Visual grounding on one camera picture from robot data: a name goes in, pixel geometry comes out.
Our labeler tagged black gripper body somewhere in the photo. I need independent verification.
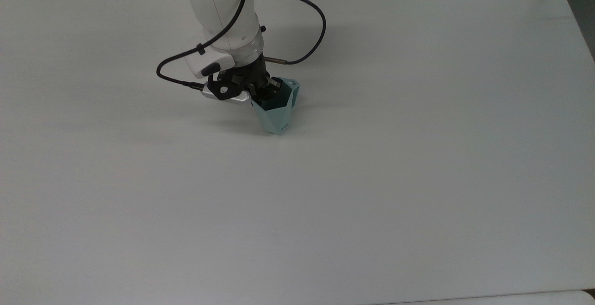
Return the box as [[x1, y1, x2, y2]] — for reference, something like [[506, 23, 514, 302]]
[[229, 60, 280, 99]]

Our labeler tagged teal hexagonal cup with handle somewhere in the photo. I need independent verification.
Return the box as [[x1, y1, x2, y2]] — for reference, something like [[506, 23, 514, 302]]
[[251, 77, 301, 135]]

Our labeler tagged black cable with metal plug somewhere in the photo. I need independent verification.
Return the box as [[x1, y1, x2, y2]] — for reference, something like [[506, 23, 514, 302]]
[[252, 0, 327, 66]]

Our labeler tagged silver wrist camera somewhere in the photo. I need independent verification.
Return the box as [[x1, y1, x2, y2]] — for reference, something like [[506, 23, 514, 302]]
[[200, 83, 252, 107]]

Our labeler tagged thin black camera cable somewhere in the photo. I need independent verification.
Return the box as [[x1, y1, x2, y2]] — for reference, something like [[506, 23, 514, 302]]
[[156, 0, 250, 90]]

